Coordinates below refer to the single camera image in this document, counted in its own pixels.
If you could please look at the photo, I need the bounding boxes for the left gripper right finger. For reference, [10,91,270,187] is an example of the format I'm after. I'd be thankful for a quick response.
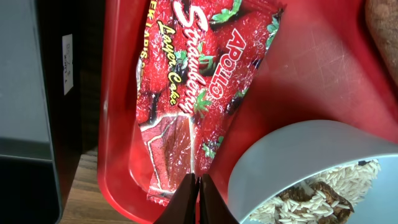
[199,174,239,224]

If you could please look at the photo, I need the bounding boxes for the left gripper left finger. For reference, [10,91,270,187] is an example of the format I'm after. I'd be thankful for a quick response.
[154,174,199,224]

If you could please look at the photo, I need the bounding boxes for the small light blue bowl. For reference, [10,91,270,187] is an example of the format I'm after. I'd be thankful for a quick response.
[228,120,397,223]

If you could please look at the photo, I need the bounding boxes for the rice and food leftovers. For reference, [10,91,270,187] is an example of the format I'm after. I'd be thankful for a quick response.
[249,159,381,224]

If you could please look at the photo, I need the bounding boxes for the red strawberry cake wrapper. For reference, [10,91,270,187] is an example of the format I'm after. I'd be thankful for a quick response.
[136,0,283,205]

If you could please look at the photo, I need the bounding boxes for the brown carrot-shaped food scrap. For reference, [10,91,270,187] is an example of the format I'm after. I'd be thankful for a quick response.
[365,0,397,84]

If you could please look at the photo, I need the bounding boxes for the red plastic tray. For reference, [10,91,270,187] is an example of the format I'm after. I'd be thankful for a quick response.
[97,0,397,223]

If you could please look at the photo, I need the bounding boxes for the black plastic tray bin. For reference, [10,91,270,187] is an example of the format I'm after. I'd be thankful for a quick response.
[1,0,105,223]

